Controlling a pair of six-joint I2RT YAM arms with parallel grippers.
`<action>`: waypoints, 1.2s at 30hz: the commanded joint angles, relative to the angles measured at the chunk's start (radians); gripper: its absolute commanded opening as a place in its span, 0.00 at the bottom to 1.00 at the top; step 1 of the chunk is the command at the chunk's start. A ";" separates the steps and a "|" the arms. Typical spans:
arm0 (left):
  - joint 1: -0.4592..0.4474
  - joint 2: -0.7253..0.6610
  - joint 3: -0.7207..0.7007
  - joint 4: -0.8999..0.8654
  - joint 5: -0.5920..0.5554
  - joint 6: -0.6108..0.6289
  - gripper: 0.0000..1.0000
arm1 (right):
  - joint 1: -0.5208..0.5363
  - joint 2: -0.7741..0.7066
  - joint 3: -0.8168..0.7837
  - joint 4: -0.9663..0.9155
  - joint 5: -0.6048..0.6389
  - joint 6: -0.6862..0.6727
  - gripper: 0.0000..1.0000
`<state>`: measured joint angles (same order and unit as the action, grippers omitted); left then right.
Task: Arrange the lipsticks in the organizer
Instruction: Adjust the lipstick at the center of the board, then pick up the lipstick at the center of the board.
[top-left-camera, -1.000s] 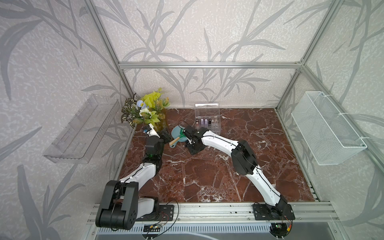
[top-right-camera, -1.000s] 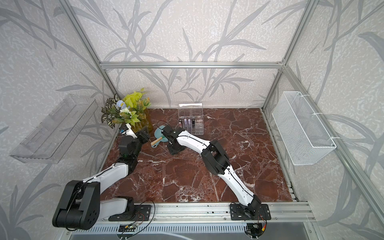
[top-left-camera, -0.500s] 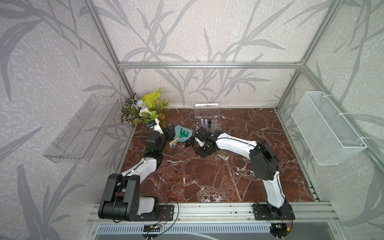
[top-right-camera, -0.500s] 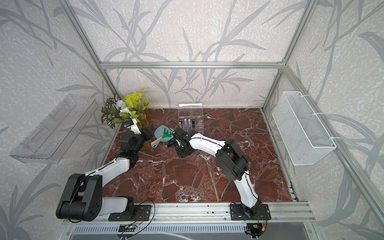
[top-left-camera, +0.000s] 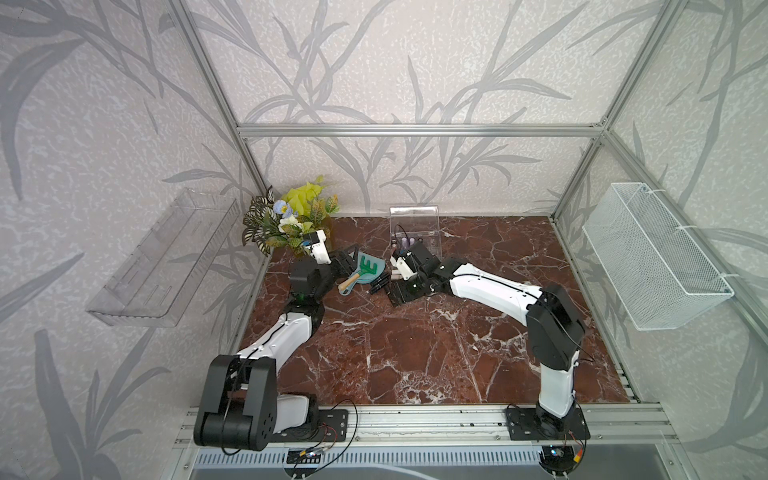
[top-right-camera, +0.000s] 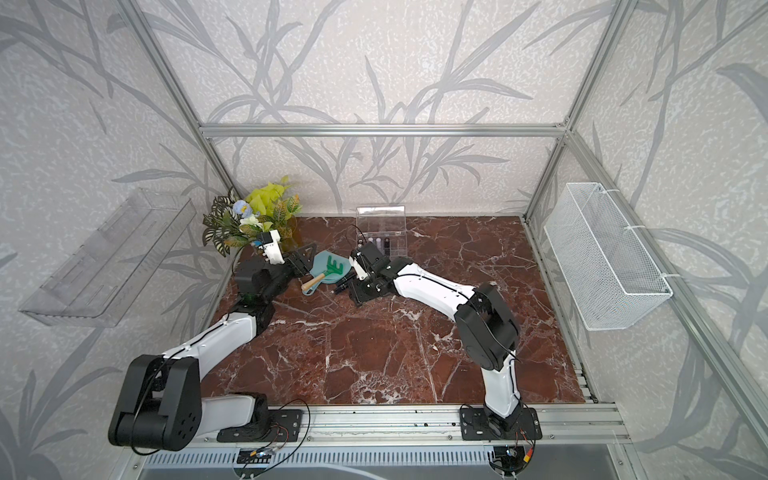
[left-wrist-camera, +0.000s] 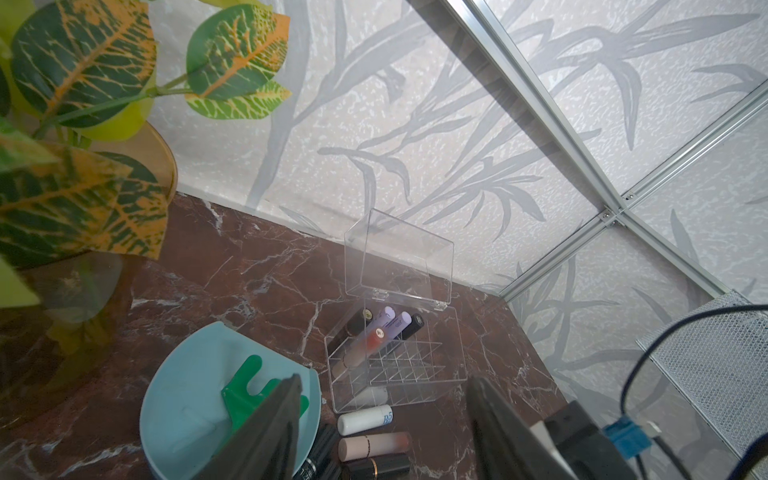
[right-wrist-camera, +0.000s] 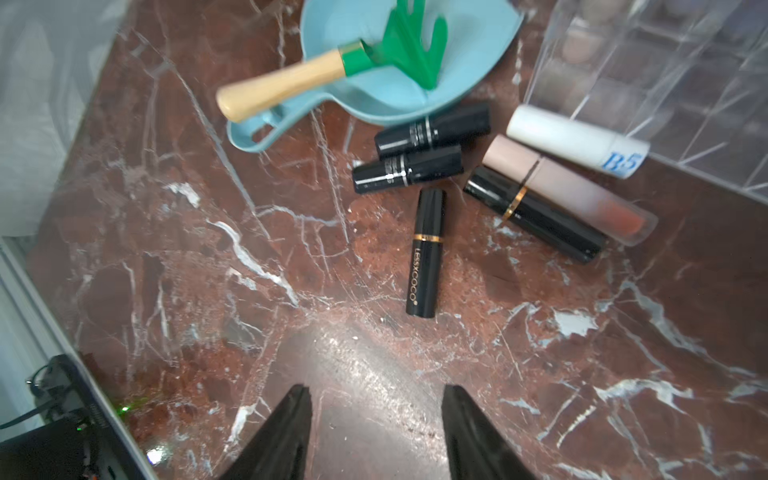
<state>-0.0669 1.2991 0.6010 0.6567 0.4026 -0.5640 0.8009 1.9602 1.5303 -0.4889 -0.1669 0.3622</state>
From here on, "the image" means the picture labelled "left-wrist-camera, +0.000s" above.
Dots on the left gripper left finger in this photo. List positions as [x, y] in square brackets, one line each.
[265, 446]

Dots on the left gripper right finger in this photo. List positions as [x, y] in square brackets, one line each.
[505, 447]

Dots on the black gold band lipstick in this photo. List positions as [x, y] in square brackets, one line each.
[386, 467]

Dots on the dark brown lipstick tube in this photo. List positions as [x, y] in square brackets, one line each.
[353, 327]

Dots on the lilac lipstick tube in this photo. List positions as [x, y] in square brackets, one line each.
[393, 328]
[385, 315]

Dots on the clear acrylic lipstick organizer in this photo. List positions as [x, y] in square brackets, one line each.
[399, 342]

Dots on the black gold lipstick tube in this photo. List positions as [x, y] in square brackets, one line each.
[320, 453]

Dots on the white lip balm tube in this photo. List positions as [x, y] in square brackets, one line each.
[364, 420]

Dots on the teal dustpan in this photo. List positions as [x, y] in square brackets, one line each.
[183, 420]

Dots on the pink lip gloss tube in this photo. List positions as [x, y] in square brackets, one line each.
[368, 446]

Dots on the black glossy lipstick tube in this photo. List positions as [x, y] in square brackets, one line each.
[417, 323]

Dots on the artificial plant in vase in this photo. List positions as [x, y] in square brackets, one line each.
[68, 70]

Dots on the green brush wooden handle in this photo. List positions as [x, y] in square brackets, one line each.
[255, 380]

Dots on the white wire mesh basket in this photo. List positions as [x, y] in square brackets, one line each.
[719, 364]

